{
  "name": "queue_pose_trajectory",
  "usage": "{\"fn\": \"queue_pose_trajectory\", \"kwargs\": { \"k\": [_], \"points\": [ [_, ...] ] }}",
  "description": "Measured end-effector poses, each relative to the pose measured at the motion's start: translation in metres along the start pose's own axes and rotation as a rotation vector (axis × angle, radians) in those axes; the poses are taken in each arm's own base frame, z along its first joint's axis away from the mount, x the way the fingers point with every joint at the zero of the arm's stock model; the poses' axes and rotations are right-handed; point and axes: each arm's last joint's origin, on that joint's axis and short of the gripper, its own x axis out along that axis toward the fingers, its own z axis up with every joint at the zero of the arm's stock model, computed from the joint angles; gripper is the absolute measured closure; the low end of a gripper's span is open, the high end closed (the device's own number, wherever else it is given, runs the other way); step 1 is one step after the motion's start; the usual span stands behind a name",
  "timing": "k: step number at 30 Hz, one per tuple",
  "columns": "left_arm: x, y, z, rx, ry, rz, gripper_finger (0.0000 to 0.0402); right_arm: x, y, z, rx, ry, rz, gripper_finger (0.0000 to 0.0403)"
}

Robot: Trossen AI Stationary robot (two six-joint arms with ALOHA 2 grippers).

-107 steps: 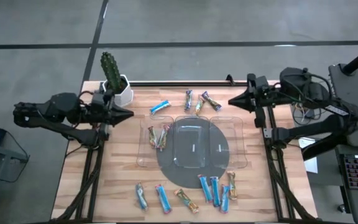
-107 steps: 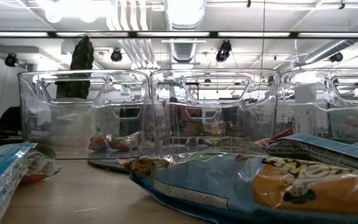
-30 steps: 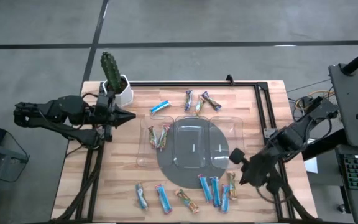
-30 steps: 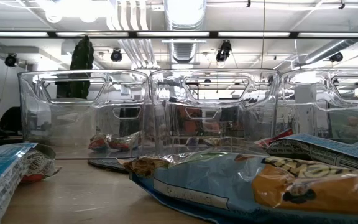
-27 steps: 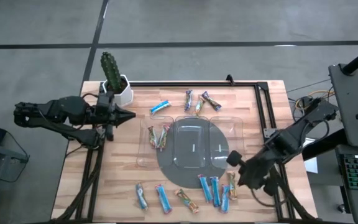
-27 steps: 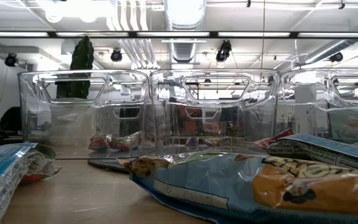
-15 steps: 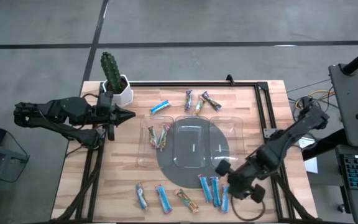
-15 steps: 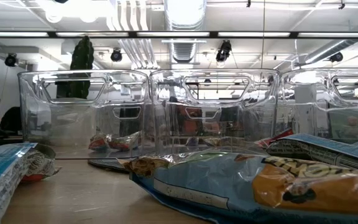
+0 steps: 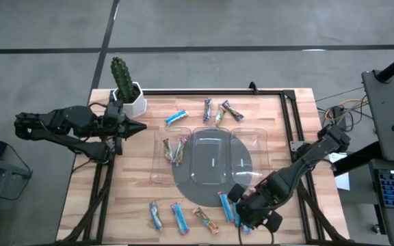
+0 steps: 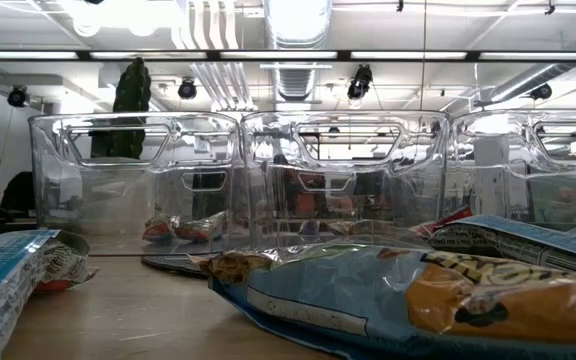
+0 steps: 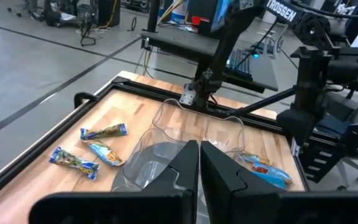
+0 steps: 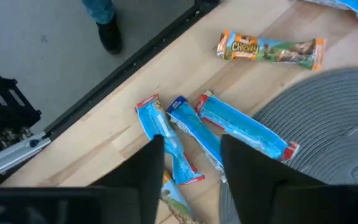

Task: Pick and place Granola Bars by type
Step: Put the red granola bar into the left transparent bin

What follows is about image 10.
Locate oatmeal raisin granola bar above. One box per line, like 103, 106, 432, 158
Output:
298, 218, 323, 237

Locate chocolate chip granola bar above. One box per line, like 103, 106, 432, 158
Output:
415, 205, 576, 282
173, 210, 228, 245
141, 213, 180, 246

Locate person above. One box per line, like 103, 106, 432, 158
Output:
267, 153, 330, 221

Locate black ceiling spotlight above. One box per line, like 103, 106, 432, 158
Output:
176, 77, 198, 101
528, 82, 554, 102
346, 63, 374, 101
6, 84, 29, 109

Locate long ceiling light strip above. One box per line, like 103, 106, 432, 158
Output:
0, 48, 576, 63

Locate round grey woven mat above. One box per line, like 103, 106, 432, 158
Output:
140, 252, 219, 279

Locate white ceiling pipes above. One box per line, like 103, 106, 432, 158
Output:
172, 0, 258, 112

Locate green cactus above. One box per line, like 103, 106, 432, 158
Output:
90, 56, 153, 160

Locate black office chair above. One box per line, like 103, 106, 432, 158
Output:
0, 171, 37, 214

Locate silver ventilation duct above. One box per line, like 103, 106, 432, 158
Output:
263, 0, 334, 104

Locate thin black hanging cable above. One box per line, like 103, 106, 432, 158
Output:
421, 0, 428, 112

